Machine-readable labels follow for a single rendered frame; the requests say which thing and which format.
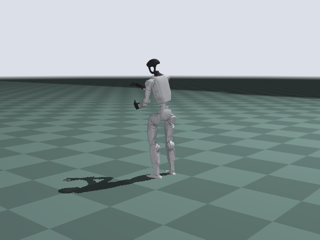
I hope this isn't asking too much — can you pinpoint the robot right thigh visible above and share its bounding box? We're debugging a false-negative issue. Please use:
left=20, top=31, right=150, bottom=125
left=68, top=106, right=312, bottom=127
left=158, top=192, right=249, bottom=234
left=164, top=114, right=177, bottom=150

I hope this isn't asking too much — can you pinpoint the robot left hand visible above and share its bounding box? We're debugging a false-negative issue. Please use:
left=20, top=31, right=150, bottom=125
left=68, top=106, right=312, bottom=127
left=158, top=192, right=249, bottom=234
left=134, top=101, right=140, bottom=110

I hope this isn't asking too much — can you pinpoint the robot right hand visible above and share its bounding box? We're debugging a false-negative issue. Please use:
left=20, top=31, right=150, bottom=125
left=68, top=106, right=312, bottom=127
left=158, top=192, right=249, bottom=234
left=130, top=82, right=146, bottom=90

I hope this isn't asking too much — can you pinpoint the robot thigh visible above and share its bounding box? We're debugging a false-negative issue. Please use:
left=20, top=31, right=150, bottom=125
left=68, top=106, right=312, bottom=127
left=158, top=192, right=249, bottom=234
left=147, top=113, right=162, bottom=152
left=164, top=114, right=177, bottom=150

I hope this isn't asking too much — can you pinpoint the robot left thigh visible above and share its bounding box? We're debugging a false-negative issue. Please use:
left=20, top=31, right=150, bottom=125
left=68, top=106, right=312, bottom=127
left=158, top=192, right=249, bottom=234
left=147, top=113, right=162, bottom=152

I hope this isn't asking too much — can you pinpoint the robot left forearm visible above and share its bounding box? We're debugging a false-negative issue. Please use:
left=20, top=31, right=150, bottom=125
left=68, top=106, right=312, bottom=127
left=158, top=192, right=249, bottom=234
left=138, top=98, right=147, bottom=108

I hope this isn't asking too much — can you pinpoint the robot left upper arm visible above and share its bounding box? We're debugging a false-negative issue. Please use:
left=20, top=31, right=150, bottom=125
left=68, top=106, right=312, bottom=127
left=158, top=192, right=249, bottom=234
left=144, top=79, right=155, bottom=104

